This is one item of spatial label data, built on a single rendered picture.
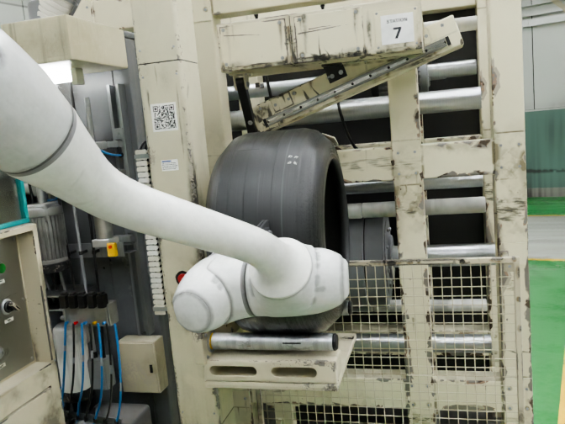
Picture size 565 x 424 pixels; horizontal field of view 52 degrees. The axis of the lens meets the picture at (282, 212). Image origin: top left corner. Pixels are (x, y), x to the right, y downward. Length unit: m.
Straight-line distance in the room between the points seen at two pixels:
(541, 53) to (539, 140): 1.37
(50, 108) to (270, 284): 0.44
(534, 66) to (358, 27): 8.78
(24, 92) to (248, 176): 0.88
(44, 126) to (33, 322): 1.11
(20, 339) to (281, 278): 0.93
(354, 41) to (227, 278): 0.98
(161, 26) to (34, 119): 1.07
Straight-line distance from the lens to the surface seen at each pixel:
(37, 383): 1.65
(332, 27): 1.76
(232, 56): 1.83
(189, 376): 1.76
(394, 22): 1.74
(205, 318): 0.94
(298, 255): 0.89
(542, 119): 10.35
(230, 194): 1.39
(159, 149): 1.63
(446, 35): 1.87
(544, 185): 10.43
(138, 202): 0.74
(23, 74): 0.60
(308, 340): 1.52
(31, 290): 1.65
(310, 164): 1.41
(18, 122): 0.60
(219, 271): 0.96
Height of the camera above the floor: 1.45
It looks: 8 degrees down
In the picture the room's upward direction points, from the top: 5 degrees counter-clockwise
